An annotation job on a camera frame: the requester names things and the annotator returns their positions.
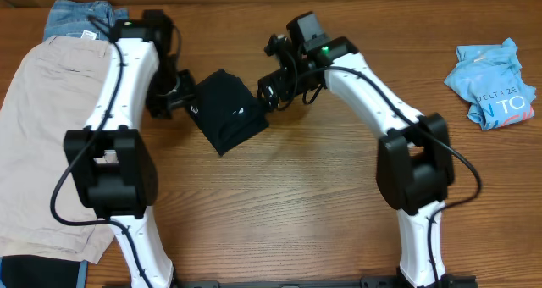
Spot black t-shirt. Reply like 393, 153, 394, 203
186, 69, 269, 156

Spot light blue printed t-shirt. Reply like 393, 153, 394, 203
445, 38, 536, 130

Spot beige shorts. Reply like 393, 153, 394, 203
1, 36, 113, 263

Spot blue denim jeans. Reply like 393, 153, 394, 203
43, 0, 129, 41

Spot black garment with blue trim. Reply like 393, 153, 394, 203
1, 255, 88, 288

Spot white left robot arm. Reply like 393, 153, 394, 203
50, 11, 196, 287

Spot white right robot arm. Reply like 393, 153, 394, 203
257, 35, 455, 287

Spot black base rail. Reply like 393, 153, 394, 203
170, 275, 478, 288

